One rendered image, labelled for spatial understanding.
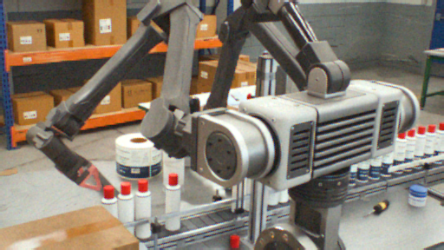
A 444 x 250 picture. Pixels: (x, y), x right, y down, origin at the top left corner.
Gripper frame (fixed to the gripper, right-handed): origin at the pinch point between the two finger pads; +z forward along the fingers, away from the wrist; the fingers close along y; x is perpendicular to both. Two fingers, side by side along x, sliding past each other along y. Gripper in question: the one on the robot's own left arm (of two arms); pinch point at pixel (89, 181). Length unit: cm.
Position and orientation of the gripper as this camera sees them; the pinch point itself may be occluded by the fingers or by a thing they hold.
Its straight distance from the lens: 154.3
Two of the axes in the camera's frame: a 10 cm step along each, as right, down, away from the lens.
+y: -6.5, -2.3, 7.2
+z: 4.6, 6.4, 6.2
